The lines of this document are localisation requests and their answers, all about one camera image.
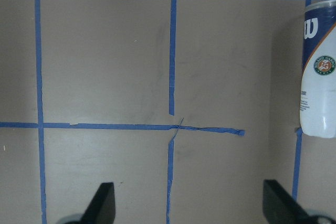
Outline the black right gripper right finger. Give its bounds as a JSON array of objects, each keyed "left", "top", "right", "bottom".
[{"left": 262, "top": 179, "right": 309, "bottom": 223}]

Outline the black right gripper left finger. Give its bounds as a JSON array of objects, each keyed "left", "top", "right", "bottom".
[{"left": 79, "top": 182, "right": 116, "bottom": 224}]

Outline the white blue tennis ball can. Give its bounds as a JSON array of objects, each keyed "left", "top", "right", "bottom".
[{"left": 300, "top": 0, "right": 335, "bottom": 138}]

